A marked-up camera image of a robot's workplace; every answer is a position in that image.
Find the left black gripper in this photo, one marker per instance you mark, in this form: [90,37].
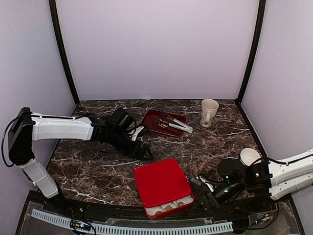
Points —
[134,153]

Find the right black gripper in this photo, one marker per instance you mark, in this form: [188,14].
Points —
[209,196]

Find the red box lid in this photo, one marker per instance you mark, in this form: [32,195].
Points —
[161,182]

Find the small brown chocolate piece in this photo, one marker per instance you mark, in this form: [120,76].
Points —
[168,208]

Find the metal tongs white handles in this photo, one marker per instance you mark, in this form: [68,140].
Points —
[165,120]

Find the red box with liners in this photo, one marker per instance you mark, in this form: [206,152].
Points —
[188,203]

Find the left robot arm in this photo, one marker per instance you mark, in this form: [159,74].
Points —
[30,134]

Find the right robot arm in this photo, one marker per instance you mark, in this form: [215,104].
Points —
[253,173]

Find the dark red tray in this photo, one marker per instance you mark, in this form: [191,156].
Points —
[153,127]

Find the white bowl dark base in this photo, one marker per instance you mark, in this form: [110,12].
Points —
[249,156]

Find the cream mug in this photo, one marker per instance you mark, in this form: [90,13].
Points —
[209,109]

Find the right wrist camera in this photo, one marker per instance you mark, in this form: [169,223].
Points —
[231,170]

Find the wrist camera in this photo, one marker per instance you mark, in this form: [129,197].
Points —
[122,121]
[231,170]

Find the grey cable duct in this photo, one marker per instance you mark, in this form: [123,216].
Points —
[96,228]

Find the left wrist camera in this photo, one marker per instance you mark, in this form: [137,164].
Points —
[122,121]

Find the left black frame post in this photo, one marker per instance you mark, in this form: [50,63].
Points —
[62,50]

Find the black frame post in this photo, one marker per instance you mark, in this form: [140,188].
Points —
[253,50]
[62,50]

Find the right black frame post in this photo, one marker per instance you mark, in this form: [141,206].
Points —
[253,50]

